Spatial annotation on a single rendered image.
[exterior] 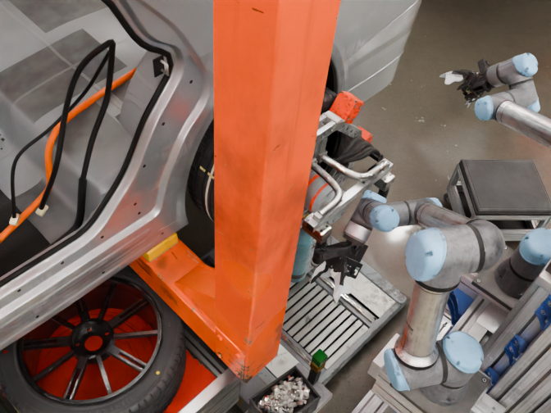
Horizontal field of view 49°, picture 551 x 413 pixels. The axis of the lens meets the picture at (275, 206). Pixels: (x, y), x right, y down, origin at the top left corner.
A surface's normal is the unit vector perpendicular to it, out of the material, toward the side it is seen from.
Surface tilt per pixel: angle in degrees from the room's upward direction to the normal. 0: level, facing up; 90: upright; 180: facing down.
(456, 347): 7
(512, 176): 0
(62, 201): 36
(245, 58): 90
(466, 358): 7
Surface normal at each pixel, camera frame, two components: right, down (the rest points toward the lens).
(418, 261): -0.96, 0.01
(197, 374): 0.07, -0.62
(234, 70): -0.70, 0.52
